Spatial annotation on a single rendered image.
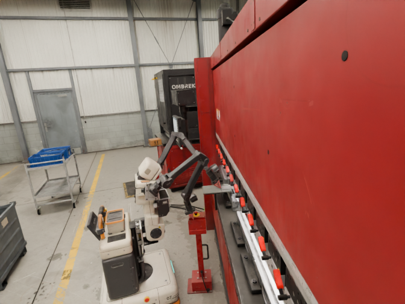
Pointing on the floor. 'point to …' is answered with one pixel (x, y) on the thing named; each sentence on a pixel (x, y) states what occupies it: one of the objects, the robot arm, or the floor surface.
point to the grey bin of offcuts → (9, 240)
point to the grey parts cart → (54, 187)
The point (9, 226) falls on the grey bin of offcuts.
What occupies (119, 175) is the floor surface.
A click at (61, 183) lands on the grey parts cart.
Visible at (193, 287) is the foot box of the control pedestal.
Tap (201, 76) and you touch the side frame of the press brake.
